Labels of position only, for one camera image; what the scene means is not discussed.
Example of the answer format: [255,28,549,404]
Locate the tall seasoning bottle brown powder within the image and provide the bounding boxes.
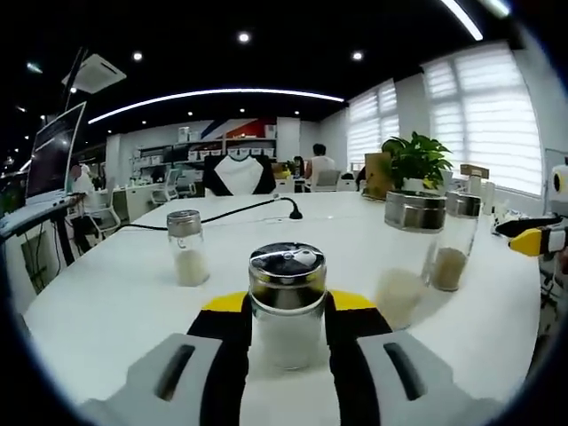
[432,190,483,293]

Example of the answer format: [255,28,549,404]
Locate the group of white storage boxes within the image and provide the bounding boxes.
[132,125,279,163]

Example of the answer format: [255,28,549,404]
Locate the white low cabinet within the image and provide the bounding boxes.
[110,185,154,225]

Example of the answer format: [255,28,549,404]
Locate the short seasoning bottle white powder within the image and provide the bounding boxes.
[247,241,328,372]

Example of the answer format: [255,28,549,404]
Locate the wide white window blind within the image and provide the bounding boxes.
[421,42,545,196]

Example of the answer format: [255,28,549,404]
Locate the tall seasoning bottle beige powder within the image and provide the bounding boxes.
[375,190,447,332]

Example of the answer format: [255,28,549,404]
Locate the white standing desk black legs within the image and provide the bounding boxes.
[0,208,76,303]

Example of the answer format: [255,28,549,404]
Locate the white ceiling air conditioner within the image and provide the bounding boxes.
[61,53,128,94]

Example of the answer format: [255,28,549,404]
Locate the white cylinder container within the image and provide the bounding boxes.
[468,174,496,215]

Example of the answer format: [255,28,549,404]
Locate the white open laptop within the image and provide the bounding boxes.
[0,100,88,241]

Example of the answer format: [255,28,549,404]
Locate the brown paper bag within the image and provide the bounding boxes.
[362,152,394,201]

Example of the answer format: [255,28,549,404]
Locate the metal storage shelf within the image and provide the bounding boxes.
[130,125,279,178]

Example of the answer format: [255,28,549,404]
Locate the green potted plant white pot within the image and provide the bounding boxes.
[380,130,454,196]

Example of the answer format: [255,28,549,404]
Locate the curved ceiling strip light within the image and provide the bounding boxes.
[87,88,346,125]

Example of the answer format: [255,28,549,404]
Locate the short seasoning bottle beige powder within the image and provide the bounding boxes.
[166,209,210,287]

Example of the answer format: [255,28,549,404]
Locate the narrow white window blind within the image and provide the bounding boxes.
[348,79,400,168]

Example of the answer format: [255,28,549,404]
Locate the white office chair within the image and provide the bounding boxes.
[175,170,197,199]
[91,190,121,236]
[149,168,179,206]

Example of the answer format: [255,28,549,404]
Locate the black power cable with plug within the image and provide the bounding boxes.
[117,197,304,232]

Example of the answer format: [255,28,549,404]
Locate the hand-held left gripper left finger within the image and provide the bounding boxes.
[79,291,253,426]

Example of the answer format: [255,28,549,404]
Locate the long ceiling strip light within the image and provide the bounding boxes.
[439,0,484,42]

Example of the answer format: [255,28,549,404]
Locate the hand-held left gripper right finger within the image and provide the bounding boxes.
[325,288,492,426]

